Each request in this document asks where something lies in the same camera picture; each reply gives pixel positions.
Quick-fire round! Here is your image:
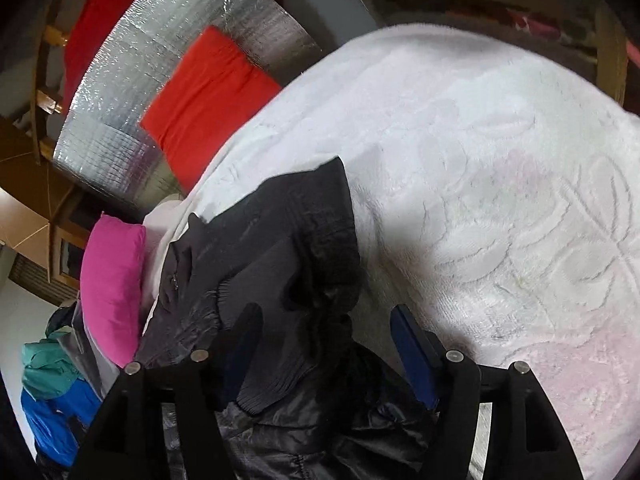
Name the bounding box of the blue and teal jacket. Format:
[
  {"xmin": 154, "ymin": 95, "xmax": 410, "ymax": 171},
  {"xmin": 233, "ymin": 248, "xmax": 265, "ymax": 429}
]
[{"xmin": 20, "ymin": 340, "xmax": 103, "ymax": 466}]

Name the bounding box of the white embossed blanket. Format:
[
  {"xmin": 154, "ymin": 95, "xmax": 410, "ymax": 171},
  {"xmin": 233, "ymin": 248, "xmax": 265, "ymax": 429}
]
[{"xmin": 142, "ymin": 22, "xmax": 640, "ymax": 480}]

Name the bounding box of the brown wooden cabinet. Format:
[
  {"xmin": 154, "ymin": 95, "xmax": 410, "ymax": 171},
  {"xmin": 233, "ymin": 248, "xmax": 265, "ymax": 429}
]
[{"xmin": 0, "ymin": 152, "xmax": 101, "ymax": 286}]

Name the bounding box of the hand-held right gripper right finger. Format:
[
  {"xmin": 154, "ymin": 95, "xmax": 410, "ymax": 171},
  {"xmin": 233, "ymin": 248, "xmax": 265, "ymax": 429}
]
[{"xmin": 390, "ymin": 304, "xmax": 586, "ymax": 480}]

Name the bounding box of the wooden headboard rail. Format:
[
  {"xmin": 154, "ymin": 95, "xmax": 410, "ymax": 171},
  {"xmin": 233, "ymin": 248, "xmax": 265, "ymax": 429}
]
[{"xmin": 30, "ymin": 0, "xmax": 76, "ymax": 166}]

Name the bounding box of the silver foil insulation mat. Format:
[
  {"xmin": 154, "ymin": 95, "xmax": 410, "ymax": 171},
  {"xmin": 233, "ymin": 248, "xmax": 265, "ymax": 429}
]
[{"xmin": 51, "ymin": 0, "xmax": 323, "ymax": 221}]

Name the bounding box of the black jacket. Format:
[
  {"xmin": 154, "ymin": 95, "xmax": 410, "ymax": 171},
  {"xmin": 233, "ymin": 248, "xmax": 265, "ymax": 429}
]
[{"xmin": 135, "ymin": 156, "xmax": 451, "ymax": 480}]

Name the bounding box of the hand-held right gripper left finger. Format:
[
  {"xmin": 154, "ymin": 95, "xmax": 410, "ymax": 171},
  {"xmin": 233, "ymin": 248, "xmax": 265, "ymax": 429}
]
[{"xmin": 67, "ymin": 302, "xmax": 266, "ymax": 480}]

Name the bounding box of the grey garment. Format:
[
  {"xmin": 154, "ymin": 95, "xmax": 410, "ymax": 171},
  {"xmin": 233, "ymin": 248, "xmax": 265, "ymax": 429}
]
[{"xmin": 55, "ymin": 305, "xmax": 121, "ymax": 401}]

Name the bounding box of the pink pillow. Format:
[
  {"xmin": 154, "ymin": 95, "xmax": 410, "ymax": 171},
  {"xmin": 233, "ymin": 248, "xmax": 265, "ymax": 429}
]
[{"xmin": 80, "ymin": 212, "xmax": 148, "ymax": 368}]

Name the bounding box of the wooden chair frame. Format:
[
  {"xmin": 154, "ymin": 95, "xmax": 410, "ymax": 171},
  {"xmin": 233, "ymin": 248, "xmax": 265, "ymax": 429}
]
[{"xmin": 360, "ymin": 0, "xmax": 631, "ymax": 106}]

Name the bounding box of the red cloth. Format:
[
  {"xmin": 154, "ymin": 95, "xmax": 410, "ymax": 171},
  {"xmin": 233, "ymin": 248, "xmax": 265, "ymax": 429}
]
[{"xmin": 62, "ymin": 0, "xmax": 173, "ymax": 111}]

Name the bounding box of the orange-red pillow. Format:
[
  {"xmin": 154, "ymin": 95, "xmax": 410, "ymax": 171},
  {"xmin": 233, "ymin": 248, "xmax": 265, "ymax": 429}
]
[{"xmin": 140, "ymin": 26, "xmax": 283, "ymax": 193}]

